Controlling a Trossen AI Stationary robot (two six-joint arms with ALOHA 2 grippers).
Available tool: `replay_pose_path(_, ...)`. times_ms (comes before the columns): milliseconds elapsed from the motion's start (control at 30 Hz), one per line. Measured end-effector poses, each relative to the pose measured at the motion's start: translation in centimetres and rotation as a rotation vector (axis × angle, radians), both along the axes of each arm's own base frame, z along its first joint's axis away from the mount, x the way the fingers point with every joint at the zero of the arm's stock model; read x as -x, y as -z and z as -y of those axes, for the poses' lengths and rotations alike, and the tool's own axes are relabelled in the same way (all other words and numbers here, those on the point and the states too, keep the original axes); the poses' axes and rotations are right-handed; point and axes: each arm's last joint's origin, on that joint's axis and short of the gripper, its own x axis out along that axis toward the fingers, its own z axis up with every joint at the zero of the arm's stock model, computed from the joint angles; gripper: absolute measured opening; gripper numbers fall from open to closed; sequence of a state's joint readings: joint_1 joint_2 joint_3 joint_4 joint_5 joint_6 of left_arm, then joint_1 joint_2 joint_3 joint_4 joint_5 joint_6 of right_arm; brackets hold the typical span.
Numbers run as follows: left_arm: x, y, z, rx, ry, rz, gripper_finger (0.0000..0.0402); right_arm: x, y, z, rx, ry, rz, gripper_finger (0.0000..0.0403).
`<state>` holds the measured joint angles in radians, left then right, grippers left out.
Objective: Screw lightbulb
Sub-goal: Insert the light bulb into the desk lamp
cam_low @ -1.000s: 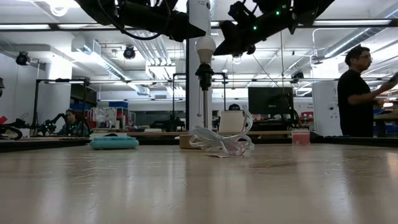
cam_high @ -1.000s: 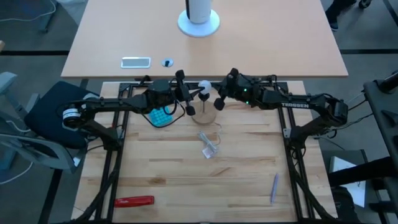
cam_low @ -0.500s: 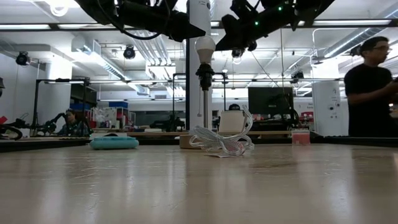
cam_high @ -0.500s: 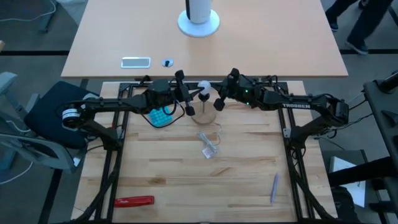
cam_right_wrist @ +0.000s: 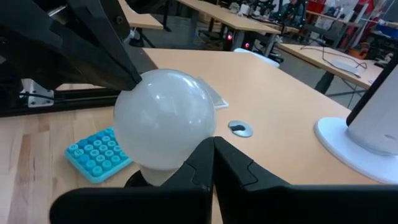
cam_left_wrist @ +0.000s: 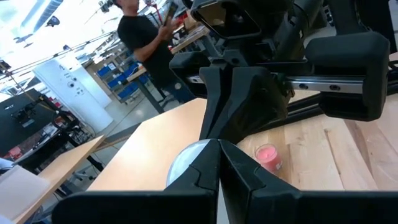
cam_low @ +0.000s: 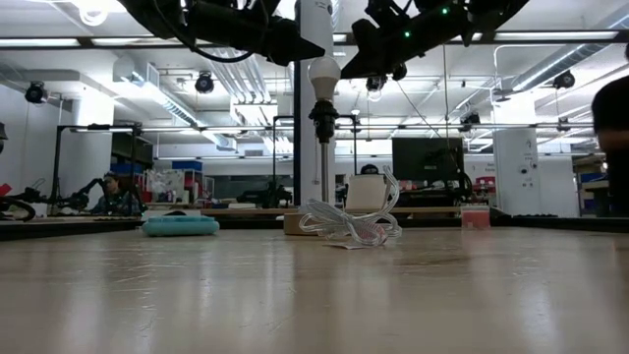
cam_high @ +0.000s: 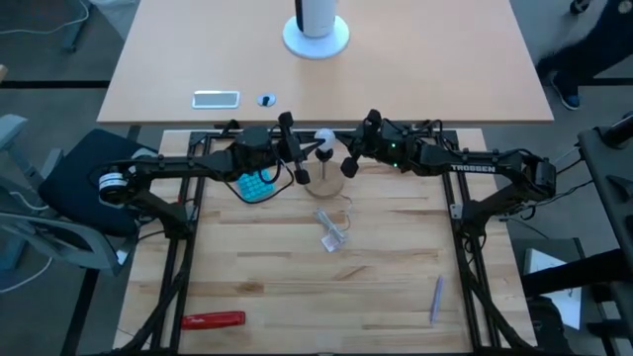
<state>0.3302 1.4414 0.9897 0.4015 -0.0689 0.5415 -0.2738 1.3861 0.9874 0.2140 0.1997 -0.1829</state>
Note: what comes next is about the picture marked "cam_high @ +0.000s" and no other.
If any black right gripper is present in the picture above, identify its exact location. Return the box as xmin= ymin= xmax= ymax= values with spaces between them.
xmin=335 ymin=108 xmax=400 ymax=179

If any white smartphone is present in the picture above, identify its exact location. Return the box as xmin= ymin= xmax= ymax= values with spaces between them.
xmin=192 ymin=90 xmax=241 ymax=110

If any purple pen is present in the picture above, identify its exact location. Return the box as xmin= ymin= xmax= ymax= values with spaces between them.
xmin=428 ymin=276 xmax=444 ymax=326

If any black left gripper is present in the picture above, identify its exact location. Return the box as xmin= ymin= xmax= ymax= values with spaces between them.
xmin=269 ymin=111 xmax=326 ymax=186

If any white paper sheet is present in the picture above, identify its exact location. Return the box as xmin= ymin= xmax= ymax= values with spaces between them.
xmin=523 ymin=246 xmax=584 ymax=330

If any wooden base lamp black socket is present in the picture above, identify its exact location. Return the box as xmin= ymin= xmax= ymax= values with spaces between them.
xmin=304 ymin=146 xmax=346 ymax=200

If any white lightbulb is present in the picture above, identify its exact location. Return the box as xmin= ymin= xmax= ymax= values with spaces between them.
xmin=314 ymin=128 xmax=337 ymax=152

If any white cylindrical base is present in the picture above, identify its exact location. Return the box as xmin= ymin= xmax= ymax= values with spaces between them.
xmin=282 ymin=0 xmax=350 ymax=60

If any person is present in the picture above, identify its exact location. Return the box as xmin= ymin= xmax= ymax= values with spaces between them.
xmin=536 ymin=0 xmax=633 ymax=111

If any black equipment cart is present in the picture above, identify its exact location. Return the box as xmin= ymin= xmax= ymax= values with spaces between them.
xmin=521 ymin=111 xmax=633 ymax=356

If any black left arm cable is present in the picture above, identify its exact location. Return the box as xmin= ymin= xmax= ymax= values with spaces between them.
xmin=222 ymin=157 xmax=296 ymax=205

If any black aluminium table frame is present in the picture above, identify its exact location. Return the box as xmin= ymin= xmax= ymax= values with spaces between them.
xmin=113 ymin=120 xmax=538 ymax=356

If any red marker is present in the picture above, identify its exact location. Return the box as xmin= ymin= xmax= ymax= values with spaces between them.
xmin=181 ymin=311 xmax=246 ymax=331

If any teal flat dish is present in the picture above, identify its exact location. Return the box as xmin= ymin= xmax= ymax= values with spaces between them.
xmin=234 ymin=167 xmax=276 ymax=204

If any dark blue office chair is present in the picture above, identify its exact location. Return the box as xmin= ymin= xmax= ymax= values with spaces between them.
xmin=0 ymin=114 xmax=159 ymax=278

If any clear lamp cord bundle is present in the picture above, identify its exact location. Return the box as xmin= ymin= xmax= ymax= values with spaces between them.
xmin=313 ymin=207 xmax=350 ymax=253

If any beige desk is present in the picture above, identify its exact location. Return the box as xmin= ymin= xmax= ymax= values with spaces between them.
xmin=97 ymin=0 xmax=555 ymax=125

